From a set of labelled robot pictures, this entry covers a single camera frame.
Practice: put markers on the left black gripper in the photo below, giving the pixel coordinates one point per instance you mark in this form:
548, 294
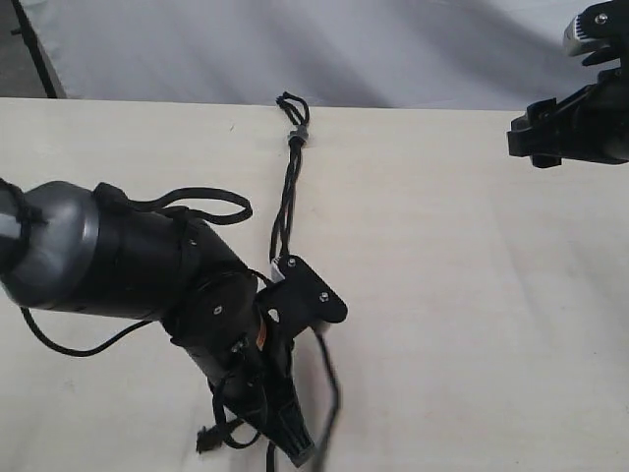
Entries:
255, 386

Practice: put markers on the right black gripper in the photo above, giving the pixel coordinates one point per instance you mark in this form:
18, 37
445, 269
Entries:
592, 128

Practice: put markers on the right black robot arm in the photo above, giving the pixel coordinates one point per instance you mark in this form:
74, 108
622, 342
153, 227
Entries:
590, 125

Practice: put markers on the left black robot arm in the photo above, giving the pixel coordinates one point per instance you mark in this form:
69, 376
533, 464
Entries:
65, 248

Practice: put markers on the white backdrop cloth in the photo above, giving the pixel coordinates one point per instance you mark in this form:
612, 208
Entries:
498, 55

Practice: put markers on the black stand pole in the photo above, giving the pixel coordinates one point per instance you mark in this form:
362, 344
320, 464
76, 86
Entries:
30, 40

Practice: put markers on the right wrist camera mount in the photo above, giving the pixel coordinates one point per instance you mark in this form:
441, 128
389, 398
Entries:
599, 33

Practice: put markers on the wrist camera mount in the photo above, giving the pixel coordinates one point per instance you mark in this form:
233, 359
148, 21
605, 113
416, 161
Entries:
599, 33
301, 298

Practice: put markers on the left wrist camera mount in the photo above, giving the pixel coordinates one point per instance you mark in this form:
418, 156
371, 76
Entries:
301, 298

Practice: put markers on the grey cable tie band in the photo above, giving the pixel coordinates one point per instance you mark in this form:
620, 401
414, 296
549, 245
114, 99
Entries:
298, 137

